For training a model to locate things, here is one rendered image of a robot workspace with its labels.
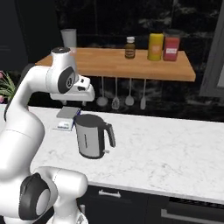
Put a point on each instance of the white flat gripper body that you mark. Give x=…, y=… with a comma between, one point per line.
x=73, y=95

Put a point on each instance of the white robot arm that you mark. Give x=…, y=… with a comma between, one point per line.
x=22, y=137

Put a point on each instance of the grey kitchen scale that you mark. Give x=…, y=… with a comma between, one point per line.
x=67, y=113

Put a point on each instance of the hanging silver ladle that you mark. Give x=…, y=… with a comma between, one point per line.
x=102, y=101

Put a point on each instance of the hanging silver spatula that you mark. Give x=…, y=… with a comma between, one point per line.
x=115, y=103

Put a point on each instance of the hanging silver spoon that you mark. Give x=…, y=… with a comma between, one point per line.
x=129, y=101

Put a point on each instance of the white translucent cup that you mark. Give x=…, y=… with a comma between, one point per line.
x=68, y=38

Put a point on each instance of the hanging silver narrow turner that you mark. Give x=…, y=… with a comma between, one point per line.
x=143, y=102

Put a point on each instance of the green plant pink flowers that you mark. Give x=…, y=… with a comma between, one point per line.
x=6, y=87

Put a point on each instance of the brown bottle white cap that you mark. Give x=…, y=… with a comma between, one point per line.
x=130, y=49

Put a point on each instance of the dark tall cupboard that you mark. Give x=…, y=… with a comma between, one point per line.
x=14, y=32

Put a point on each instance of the yellow bottle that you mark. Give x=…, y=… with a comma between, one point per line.
x=155, y=46

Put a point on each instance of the red jar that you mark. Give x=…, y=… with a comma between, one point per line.
x=171, y=48

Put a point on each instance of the black drawer front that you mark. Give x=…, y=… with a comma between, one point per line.
x=125, y=208

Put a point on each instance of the black dishwasher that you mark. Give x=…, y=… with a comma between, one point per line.
x=192, y=211

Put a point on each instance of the wooden wall shelf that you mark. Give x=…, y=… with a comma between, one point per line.
x=116, y=65

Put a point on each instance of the grey wall cupboard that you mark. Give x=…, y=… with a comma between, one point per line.
x=214, y=58

